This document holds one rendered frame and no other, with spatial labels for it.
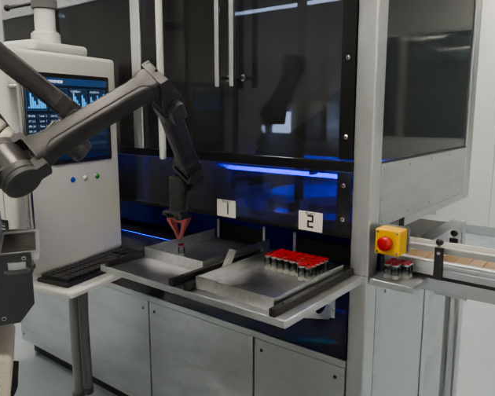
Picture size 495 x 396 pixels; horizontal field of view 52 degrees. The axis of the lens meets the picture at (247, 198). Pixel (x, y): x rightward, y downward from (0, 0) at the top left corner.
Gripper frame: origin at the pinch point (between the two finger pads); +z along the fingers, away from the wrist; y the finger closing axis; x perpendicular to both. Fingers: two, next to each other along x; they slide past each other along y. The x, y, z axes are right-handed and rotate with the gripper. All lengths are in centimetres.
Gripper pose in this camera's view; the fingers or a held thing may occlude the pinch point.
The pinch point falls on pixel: (179, 236)
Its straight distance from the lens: 164.8
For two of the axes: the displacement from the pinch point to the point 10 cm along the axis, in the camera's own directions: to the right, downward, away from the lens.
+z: 0.0, 9.9, 1.7
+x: -9.2, -0.7, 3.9
